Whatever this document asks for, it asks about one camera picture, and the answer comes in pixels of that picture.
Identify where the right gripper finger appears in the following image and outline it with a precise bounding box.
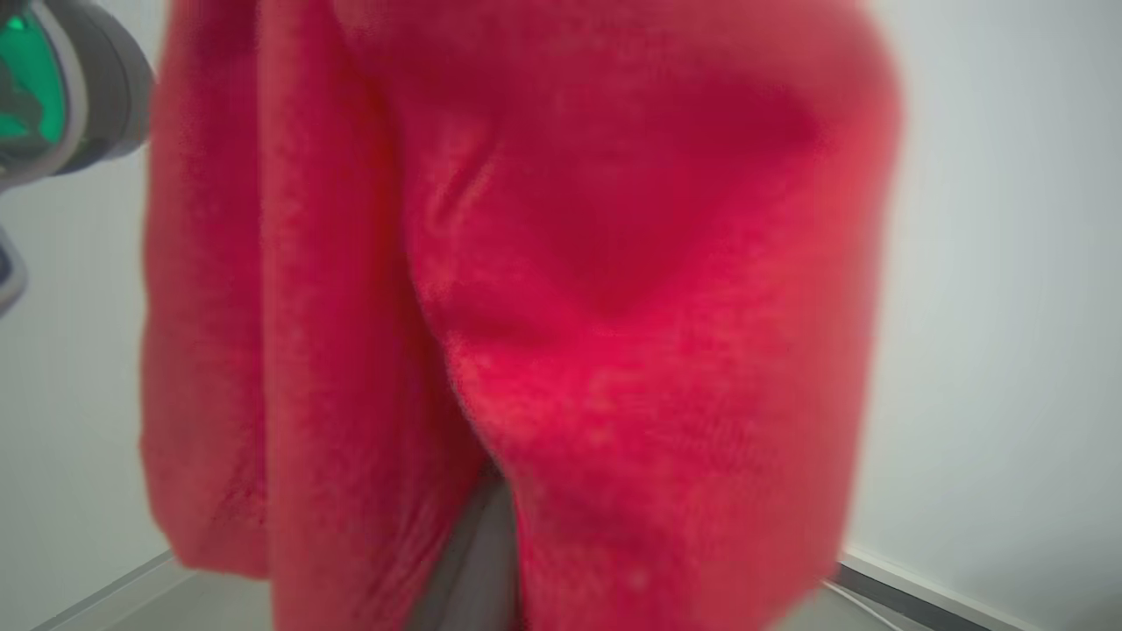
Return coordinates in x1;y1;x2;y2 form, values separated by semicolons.
410;473;525;631

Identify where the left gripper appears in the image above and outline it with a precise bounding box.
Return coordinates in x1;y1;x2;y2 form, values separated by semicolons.
0;0;156;189

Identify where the red jersey with white stripes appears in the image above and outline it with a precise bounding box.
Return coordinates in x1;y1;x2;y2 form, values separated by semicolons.
138;0;905;631

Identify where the dark baseboard strip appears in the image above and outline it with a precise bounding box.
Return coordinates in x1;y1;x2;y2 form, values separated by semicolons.
831;552;1040;631

